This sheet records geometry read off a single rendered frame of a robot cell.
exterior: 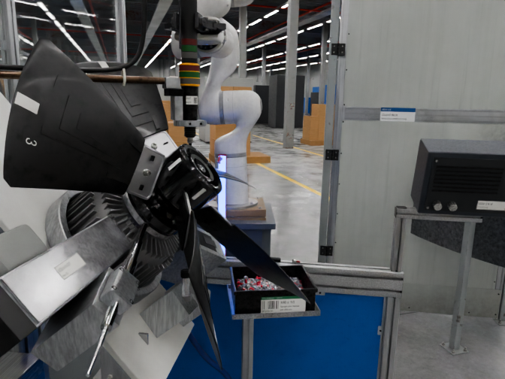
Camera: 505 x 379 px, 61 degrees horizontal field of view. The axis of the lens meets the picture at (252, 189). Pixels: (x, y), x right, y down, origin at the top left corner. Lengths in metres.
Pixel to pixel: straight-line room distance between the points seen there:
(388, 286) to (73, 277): 0.96
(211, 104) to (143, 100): 0.61
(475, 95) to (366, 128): 0.64
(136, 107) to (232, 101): 0.65
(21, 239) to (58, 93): 0.22
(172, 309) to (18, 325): 0.38
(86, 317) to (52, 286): 0.07
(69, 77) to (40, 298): 0.32
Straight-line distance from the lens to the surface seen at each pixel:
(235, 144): 1.55
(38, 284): 0.62
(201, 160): 0.86
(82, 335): 0.68
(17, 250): 0.69
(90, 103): 0.71
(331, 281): 1.35
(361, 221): 2.81
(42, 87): 0.67
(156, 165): 0.81
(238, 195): 1.57
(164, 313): 0.90
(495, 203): 1.35
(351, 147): 2.71
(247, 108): 1.54
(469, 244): 2.55
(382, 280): 1.37
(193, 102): 0.92
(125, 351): 0.85
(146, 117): 0.93
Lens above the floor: 1.36
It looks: 12 degrees down
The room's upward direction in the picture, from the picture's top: 1 degrees clockwise
